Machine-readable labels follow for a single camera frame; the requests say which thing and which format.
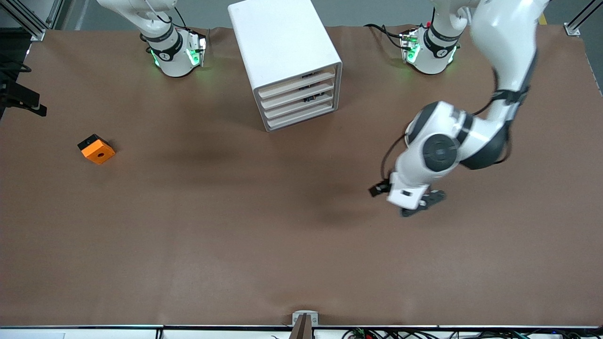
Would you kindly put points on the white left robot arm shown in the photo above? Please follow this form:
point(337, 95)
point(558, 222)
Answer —
point(504, 28)

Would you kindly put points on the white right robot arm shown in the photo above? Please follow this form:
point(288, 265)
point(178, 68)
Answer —
point(172, 59)

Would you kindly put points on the orange box with black side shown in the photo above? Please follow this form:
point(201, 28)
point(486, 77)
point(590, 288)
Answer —
point(99, 153)

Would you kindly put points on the brown table cover sheet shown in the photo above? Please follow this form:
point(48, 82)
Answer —
point(301, 259)

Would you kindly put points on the aluminium frame profile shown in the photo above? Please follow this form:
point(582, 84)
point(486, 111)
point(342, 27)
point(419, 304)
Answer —
point(572, 30)
point(37, 35)

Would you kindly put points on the grey metal bracket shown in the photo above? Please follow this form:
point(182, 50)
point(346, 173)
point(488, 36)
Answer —
point(297, 317)

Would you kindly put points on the brown camera mount bar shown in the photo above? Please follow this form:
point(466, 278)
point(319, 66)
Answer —
point(301, 330)

